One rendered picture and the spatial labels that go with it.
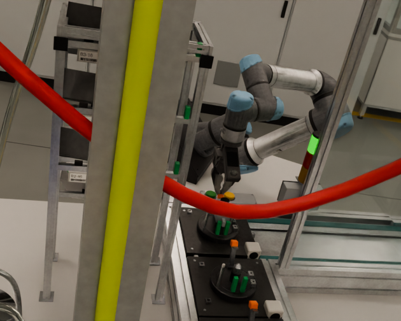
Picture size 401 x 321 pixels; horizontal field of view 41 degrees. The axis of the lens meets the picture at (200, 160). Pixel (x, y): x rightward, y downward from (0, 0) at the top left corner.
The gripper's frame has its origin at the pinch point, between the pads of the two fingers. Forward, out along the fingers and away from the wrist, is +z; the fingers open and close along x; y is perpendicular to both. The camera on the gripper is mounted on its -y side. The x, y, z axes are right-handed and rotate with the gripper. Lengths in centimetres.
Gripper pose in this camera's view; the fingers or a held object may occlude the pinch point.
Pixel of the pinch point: (220, 193)
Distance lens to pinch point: 179.8
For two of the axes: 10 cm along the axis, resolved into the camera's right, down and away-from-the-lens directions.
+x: -9.7, -0.8, -2.2
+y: -1.5, -5.2, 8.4
